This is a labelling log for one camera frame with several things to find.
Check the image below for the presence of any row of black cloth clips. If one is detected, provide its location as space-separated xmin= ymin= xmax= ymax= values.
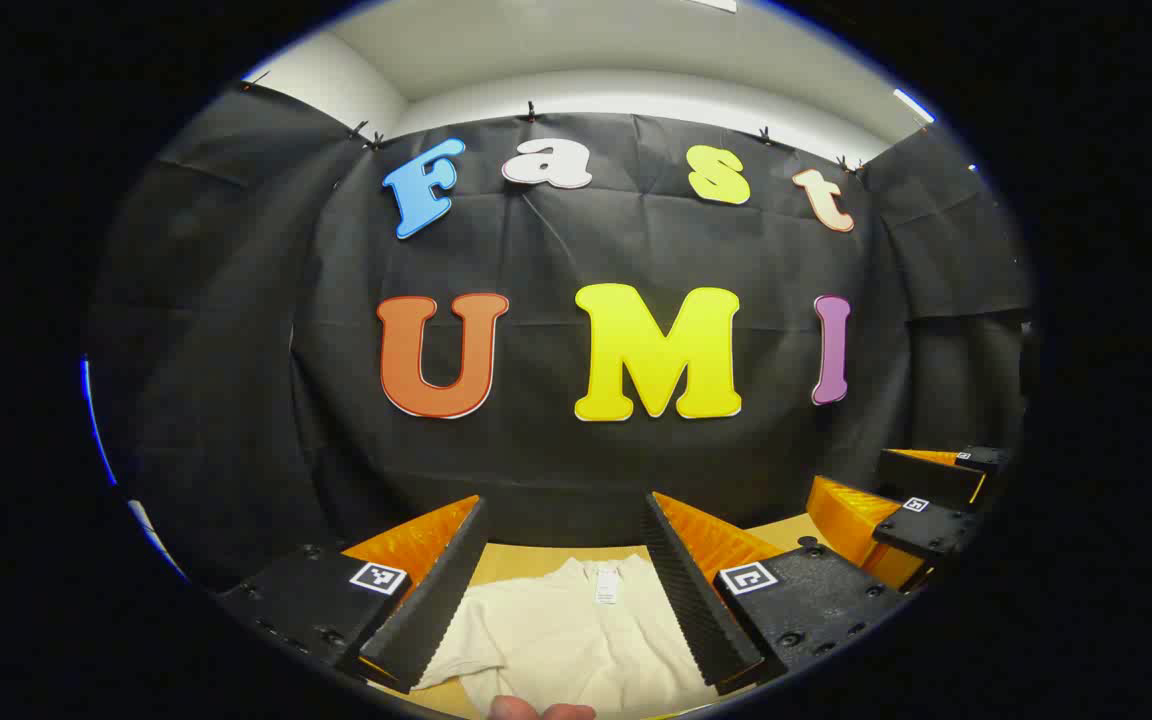
xmin=241 ymin=70 xmax=862 ymax=176

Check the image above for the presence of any cream white sweatshirt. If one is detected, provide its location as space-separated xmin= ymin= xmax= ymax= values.
xmin=414 ymin=553 xmax=727 ymax=719

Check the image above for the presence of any white side desk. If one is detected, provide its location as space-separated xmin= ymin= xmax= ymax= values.
xmin=128 ymin=498 xmax=189 ymax=581

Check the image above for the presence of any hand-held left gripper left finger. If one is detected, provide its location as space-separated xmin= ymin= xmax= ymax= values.
xmin=216 ymin=495 xmax=490 ymax=694

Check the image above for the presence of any computer monitor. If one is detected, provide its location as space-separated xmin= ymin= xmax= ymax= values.
xmin=81 ymin=355 xmax=119 ymax=488

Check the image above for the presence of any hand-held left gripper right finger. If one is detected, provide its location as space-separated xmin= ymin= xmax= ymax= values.
xmin=641 ymin=490 xmax=912 ymax=698

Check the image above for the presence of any black backdrop cloth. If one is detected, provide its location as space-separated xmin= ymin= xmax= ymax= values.
xmin=86 ymin=82 xmax=1037 ymax=591

